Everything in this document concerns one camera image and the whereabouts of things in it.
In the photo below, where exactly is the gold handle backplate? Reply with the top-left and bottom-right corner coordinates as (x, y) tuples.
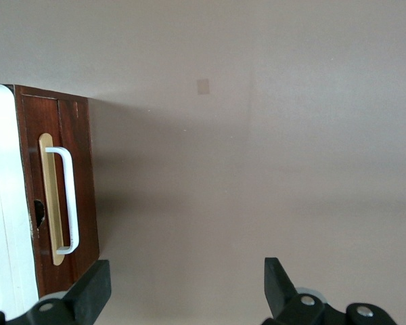
(38, 133), (67, 267)

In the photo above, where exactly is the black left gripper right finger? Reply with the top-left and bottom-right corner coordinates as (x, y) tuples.
(262, 257), (397, 325)

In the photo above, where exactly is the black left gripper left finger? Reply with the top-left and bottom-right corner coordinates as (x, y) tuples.
(0, 259), (112, 325)

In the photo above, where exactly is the white cabinet panel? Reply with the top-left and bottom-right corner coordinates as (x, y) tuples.
(0, 83), (40, 314)

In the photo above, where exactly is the white drawer handle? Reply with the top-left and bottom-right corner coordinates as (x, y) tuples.
(45, 146), (81, 255)

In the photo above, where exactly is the brown wooden drawer front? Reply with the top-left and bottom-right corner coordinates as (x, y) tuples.
(9, 84), (101, 299)

